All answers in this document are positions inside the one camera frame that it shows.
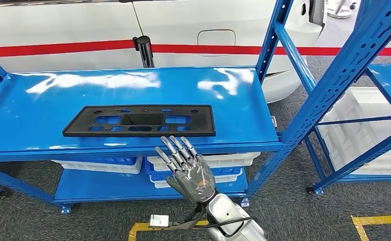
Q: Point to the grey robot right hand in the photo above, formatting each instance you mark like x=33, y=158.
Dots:
x=195, y=181

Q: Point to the black plastic car part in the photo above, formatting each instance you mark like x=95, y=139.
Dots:
x=75, y=128

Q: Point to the blue plastic crate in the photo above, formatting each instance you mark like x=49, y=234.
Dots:
x=115, y=160
x=228, y=172

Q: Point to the stacked white plastic crates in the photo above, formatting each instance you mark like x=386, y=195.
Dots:
x=348, y=139

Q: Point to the white car with red stripe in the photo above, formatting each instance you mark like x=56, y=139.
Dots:
x=65, y=23

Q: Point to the white wheeled base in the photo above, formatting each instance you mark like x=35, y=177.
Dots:
x=340, y=11

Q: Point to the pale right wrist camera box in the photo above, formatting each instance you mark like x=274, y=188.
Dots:
x=158, y=221

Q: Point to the black stanchion post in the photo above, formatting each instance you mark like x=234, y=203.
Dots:
x=143, y=50

